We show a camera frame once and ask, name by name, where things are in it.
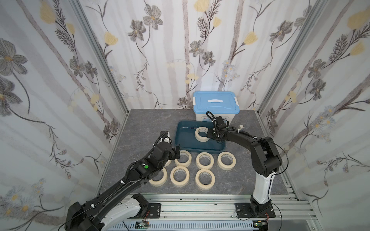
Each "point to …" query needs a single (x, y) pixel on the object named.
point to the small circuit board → (146, 224)
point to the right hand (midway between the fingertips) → (212, 130)
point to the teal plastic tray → (185, 137)
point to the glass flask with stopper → (241, 126)
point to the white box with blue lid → (208, 105)
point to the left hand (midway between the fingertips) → (173, 144)
